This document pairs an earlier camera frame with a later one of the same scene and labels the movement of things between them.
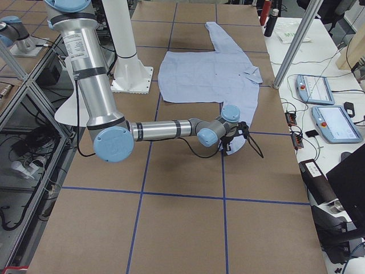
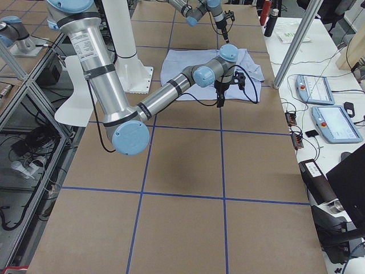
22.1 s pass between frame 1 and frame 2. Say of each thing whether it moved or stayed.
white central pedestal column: stayed
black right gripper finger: moved
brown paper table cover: stayed
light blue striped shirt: moved
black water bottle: stayed
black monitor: stayed
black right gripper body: moved
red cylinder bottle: stayed
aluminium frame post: stayed
